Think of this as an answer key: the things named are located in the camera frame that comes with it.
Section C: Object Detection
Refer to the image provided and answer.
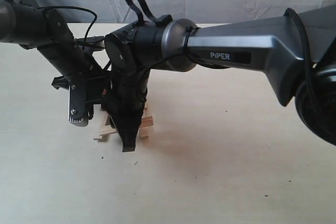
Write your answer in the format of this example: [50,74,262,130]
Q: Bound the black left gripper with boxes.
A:
[51,54,111,103]

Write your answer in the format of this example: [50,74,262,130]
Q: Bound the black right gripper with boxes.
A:
[102,69,151,152]

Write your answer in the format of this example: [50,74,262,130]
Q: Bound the short wood strip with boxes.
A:
[140,116,154,128]

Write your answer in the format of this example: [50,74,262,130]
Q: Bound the thin wood strip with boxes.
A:
[93,111,117,142]

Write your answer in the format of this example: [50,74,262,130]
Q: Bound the wood strip with black dots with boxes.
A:
[139,103,152,139]

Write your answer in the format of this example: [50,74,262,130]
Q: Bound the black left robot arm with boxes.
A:
[1,0,109,104]

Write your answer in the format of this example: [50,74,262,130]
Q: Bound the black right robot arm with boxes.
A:
[104,6,335,152]

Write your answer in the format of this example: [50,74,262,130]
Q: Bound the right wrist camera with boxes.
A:
[68,75,89,127]

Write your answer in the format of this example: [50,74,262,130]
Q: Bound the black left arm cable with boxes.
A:
[10,0,111,83]

